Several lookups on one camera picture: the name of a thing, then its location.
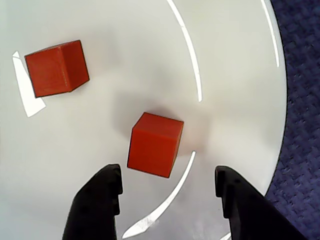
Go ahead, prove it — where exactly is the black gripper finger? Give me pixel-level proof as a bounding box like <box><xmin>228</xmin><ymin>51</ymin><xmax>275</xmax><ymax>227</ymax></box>
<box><xmin>214</xmin><ymin>165</ymin><xmax>309</xmax><ymax>240</ymax></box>
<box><xmin>61</xmin><ymin>163</ymin><xmax>124</xmax><ymax>240</ymax></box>

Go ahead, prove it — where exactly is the red cube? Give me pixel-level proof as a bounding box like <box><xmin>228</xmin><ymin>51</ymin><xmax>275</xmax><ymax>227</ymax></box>
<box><xmin>126</xmin><ymin>111</ymin><xmax>185</xmax><ymax>179</ymax></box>
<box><xmin>24</xmin><ymin>39</ymin><xmax>90</xmax><ymax>99</ymax></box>

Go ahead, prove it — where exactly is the white round plate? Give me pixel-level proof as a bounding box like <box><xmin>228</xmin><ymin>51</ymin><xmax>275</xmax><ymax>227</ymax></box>
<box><xmin>0</xmin><ymin>0</ymin><xmax>288</xmax><ymax>240</ymax></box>

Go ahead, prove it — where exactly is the blue woven cloth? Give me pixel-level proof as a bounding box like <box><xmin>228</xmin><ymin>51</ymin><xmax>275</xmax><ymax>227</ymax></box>
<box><xmin>263</xmin><ymin>0</ymin><xmax>320</xmax><ymax>240</ymax></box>

